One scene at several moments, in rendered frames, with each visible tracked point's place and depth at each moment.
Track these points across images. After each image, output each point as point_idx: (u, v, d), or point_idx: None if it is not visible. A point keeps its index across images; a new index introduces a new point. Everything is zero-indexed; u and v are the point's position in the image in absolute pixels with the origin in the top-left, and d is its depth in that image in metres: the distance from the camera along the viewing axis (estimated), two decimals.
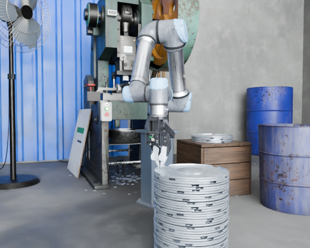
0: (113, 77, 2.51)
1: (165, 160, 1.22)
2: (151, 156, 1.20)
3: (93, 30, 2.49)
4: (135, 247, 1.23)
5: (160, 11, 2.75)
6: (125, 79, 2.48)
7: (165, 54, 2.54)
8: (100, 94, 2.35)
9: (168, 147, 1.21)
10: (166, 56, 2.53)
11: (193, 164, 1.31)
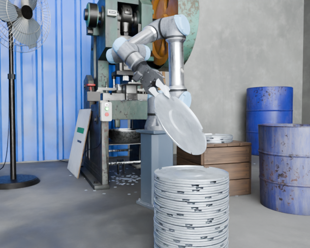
0: (113, 77, 2.51)
1: None
2: (167, 87, 1.26)
3: (93, 30, 2.49)
4: (135, 247, 1.23)
5: (166, 0, 2.62)
6: (125, 79, 2.48)
7: (156, 57, 2.73)
8: (100, 94, 2.35)
9: (149, 92, 1.26)
10: (156, 59, 2.73)
11: (192, 111, 1.30)
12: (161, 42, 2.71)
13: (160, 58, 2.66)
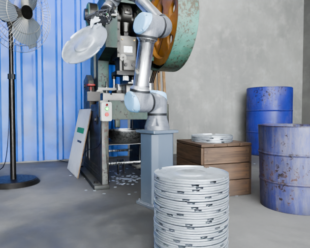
0: (113, 77, 2.51)
1: None
2: (99, 20, 1.71)
3: None
4: (135, 247, 1.23)
5: (160, 11, 2.75)
6: (125, 79, 2.48)
7: (165, 54, 2.54)
8: (100, 94, 2.35)
9: None
10: (166, 56, 2.53)
11: (106, 34, 1.61)
12: (166, 42, 2.61)
13: (170, 48, 2.48)
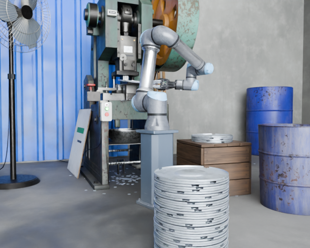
0: (113, 77, 2.51)
1: (153, 87, 2.21)
2: (154, 80, 2.17)
3: (93, 30, 2.49)
4: (135, 247, 1.23)
5: (175, 8, 2.44)
6: (125, 79, 2.48)
7: None
8: (100, 94, 2.35)
9: (160, 89, 2.20)
10: None
11: (136, 81, 2.11)
12: None
13: None
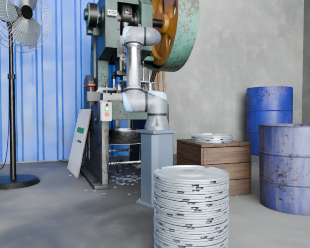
0: (113, 77, 2.51)
1: None
2: None
3: (93, 30, 2.49)
4: (135, 247, 1.23)
5: (161, 7, 2.72)
6: (125, 79, 2.48)
7: (163, 57, 2.59)
8: (100, 94, 2.35)
9: None
10: (163, 58, 2.58)
11: None
12: (164, 43, 2.64)
13: (167, 52, 2.52)
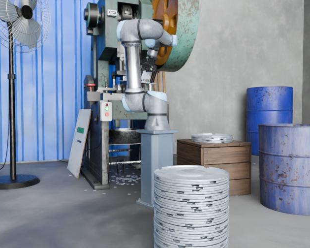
0: (113, 77, 2.51)
1: None
2: (146, 77, 2.24)
3: (93, 30, 2.49)
4: (135, 247, 1.23)
5: (166, 0, 2.62)
6: (125, 79, 2.48)
7: (156, 57, 2.73)
8: (100, 94, 2.35)
9: None
10: (156, 59, 2.73)
11: None
12: None
13: (160, 58, 2.66)
